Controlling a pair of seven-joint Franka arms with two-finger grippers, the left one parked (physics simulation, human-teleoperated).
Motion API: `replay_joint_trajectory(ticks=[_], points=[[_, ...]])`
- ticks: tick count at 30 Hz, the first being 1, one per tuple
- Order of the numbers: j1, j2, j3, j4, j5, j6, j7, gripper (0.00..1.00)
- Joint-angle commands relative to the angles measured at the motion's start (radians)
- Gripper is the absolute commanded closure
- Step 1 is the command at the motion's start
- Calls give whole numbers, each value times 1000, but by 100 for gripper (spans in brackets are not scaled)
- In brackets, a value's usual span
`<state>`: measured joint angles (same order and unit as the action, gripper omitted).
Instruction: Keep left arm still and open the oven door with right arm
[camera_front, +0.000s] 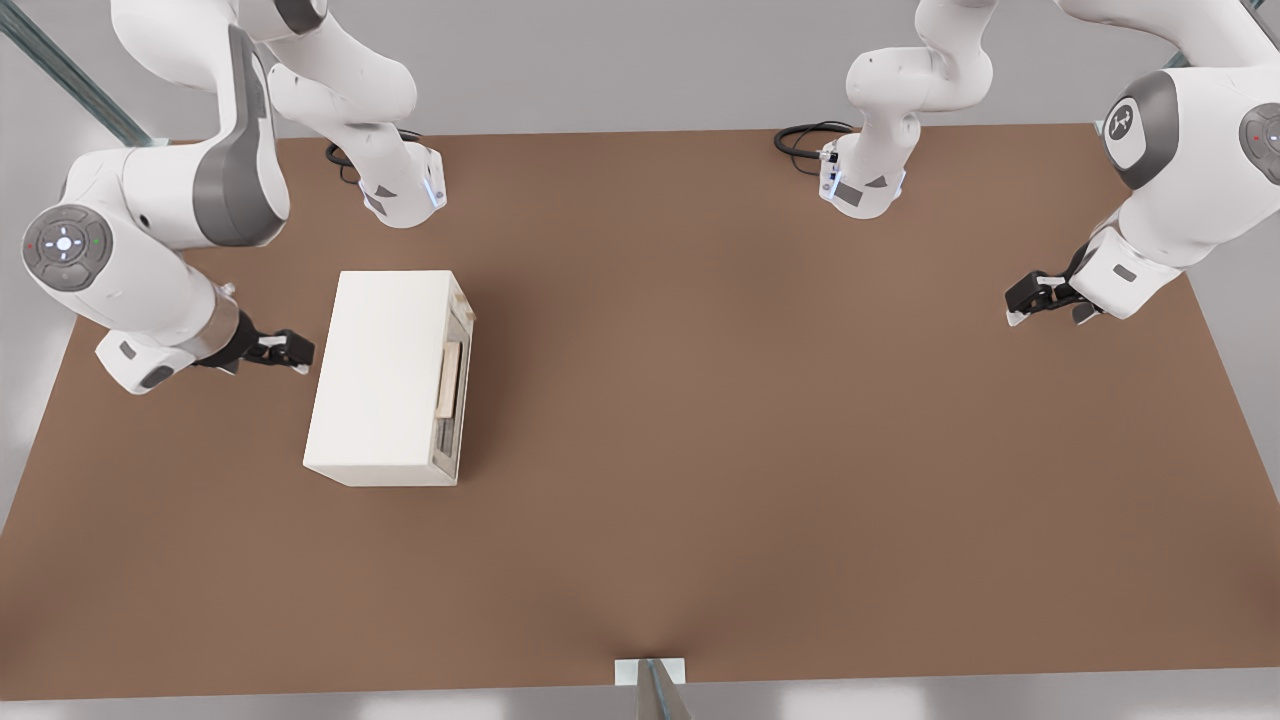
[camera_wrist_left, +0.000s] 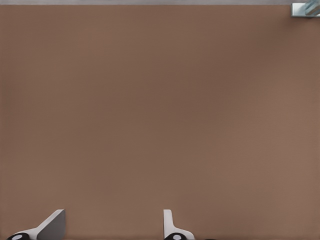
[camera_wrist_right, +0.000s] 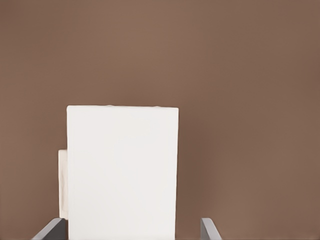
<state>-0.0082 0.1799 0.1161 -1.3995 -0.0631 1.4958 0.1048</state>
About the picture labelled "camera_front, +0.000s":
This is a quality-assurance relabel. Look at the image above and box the white oven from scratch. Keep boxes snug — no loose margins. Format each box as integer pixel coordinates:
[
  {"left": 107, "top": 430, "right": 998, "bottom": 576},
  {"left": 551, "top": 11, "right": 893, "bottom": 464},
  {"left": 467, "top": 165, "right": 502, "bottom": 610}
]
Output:
[{"left": 303, "top": 270, "right": 478, "bottom": 488}]

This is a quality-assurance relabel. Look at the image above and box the white oven door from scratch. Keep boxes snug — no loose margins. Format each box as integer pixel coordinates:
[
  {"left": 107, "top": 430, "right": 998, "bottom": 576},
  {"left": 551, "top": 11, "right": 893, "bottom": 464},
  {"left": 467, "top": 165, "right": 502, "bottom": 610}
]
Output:
[{"left": 428, "top": 272, "right": 478, "bottom": 487}]

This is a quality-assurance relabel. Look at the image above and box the pale oven door handle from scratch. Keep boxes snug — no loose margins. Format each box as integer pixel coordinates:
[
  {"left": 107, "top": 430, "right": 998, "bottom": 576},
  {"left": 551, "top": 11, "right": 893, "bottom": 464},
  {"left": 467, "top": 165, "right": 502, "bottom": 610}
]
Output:
[{"left": 435, "top": 341, "right": 464, "bottom": 420}]

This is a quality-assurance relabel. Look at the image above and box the black cable loop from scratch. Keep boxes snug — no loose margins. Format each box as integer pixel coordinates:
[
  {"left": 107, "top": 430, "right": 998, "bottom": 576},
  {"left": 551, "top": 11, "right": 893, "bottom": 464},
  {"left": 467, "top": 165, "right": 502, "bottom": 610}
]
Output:
[
  {"left": 773, "top": 121, "right": 861, "bottom": 177},
  {"left": 325, "top": 129, "right": 426, "bottom": 187}
]

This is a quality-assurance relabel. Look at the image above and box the silver frame post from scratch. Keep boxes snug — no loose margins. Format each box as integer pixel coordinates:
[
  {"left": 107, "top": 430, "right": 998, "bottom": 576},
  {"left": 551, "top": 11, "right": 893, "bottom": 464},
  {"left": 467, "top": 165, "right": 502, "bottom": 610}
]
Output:
[
  {"left": 0, "top": 0, "right": 154, "bottom": 148},
  {"left": 612, "top": 657, "right": 693, "bottom": 720}
]

